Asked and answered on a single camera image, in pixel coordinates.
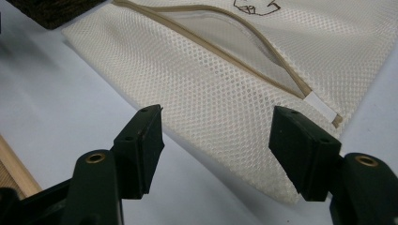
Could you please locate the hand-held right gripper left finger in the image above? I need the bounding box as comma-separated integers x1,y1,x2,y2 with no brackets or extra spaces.
111,104,165,201

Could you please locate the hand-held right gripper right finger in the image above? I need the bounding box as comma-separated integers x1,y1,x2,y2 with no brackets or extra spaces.
268,105,343,203

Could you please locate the white mesh laundry bag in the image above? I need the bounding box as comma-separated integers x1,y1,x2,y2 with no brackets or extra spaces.
61,0,398,205

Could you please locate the light wooden board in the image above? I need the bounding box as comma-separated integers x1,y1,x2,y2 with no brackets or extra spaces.
0,134,43,200

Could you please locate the dark brown cloth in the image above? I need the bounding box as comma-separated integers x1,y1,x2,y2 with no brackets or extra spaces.
4,0,108,31

